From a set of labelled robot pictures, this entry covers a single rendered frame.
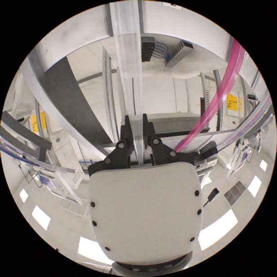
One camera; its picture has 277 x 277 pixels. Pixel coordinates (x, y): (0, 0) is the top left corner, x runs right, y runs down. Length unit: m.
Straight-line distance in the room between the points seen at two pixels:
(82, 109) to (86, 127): 0.03
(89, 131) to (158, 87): 1.89
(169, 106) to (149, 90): 0.54
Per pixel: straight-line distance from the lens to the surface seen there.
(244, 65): 0.17
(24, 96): 0.96
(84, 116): 0.15
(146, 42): 0.39
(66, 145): 1.18
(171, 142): 0.21
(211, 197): 0.30
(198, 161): 0.41
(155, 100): 1.92
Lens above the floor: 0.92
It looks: 20 degrees up
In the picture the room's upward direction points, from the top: 174 degrees clockwise
